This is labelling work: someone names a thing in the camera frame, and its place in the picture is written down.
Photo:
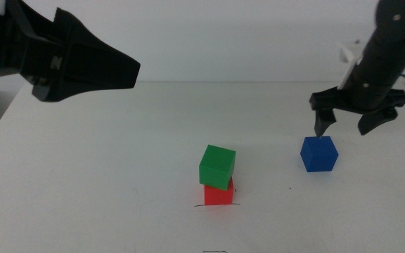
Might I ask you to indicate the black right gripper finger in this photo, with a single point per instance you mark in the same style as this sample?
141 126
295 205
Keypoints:
323 121
376 121

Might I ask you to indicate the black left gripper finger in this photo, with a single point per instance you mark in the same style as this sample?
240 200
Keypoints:
90 56
69 88

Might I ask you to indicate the blue cube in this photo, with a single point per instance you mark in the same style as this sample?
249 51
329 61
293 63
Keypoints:
319 154

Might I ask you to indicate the green cube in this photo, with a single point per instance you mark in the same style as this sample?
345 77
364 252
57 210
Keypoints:
217 168

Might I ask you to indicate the red cube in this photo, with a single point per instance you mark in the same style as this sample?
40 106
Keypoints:
218 196

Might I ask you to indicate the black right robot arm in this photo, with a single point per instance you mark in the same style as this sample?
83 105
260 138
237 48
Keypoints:
403 21

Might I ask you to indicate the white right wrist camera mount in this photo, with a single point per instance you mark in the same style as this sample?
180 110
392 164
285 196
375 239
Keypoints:
350 61

